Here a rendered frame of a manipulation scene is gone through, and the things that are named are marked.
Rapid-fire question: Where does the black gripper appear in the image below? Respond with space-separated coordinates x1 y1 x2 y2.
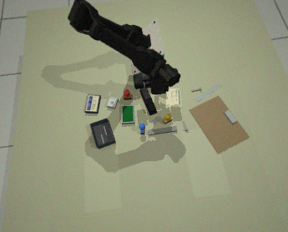
133 73 151 89

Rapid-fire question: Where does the cream inspection card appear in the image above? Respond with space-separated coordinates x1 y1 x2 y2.
165 88 182 108

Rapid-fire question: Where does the brown clipboard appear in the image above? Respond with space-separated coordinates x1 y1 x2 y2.
189 96 250 153

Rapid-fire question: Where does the yellow rubber stamp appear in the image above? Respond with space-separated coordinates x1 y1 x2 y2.
163 113 172 124

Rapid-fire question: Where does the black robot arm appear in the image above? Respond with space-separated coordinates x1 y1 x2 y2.
68 0 180 94

